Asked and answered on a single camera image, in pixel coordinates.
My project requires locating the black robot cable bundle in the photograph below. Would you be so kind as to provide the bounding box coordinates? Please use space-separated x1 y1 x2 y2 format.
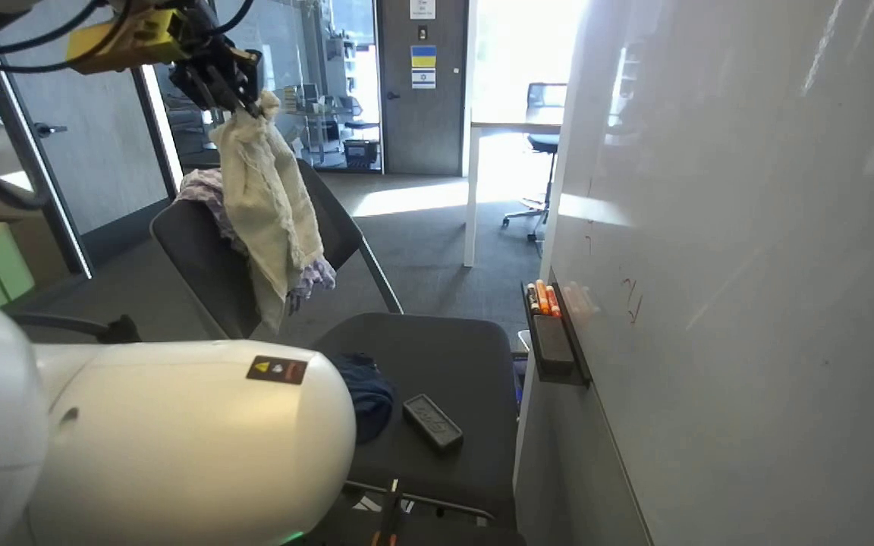
0 0 258 75

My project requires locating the blue office chair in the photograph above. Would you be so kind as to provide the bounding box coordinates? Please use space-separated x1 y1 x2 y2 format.
498 79 572 246

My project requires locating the dark blue clothing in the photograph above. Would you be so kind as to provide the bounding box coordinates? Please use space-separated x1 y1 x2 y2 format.
329 350 400 450

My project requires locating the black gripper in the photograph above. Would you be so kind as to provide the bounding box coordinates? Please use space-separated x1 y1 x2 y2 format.
167 26 264 114

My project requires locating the white table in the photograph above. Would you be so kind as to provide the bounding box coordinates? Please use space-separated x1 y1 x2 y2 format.
462 114 569 274

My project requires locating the whiteboard eraser block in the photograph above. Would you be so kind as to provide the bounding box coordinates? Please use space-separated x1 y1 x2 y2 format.
400 390 468 452

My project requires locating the blue yellow door sign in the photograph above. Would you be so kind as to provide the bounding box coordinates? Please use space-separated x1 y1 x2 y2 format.
409 42 441 91

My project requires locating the cream white cloth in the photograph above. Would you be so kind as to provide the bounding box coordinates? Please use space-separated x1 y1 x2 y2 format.
210 91 329 340

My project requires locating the large whiteboard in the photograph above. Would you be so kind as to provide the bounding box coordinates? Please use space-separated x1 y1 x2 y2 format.
539 0 874 546

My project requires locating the dark grey door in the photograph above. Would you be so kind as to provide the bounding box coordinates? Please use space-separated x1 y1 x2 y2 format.
374 0 473 178

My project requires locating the thin metal rod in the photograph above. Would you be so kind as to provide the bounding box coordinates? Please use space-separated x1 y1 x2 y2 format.
349 479 495 525

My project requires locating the glass partition frame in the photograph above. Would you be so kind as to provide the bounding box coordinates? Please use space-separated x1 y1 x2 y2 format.
0 18 187 283

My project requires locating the black marker tray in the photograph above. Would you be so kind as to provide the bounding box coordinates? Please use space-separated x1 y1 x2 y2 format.
523 280 595 390

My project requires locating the lab equipment cart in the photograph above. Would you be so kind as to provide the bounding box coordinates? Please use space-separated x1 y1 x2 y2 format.
289 56 385 173

